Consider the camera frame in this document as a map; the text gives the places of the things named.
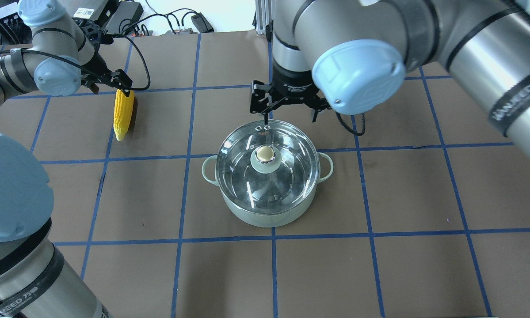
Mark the aluminium frame post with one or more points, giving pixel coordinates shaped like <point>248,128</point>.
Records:
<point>264,15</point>

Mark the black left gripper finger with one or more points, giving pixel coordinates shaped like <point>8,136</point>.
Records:
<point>126,90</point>
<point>93,88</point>

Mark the black power adapter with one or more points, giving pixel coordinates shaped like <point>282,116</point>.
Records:
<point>201,23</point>

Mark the glass pot lid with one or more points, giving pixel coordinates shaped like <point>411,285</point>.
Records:
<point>267,168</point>

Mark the black power brick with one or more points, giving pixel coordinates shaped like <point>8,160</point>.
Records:
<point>127,12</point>

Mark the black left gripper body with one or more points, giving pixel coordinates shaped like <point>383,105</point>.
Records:
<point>107,79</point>

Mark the yellow corn cob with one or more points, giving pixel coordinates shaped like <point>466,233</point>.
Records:
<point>122,114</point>

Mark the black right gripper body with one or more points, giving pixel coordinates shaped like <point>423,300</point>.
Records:
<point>292,81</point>

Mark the pale green cooking pot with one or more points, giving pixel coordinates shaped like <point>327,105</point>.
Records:
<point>267,185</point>

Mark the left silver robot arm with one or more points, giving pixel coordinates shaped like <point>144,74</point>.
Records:
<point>35,279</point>

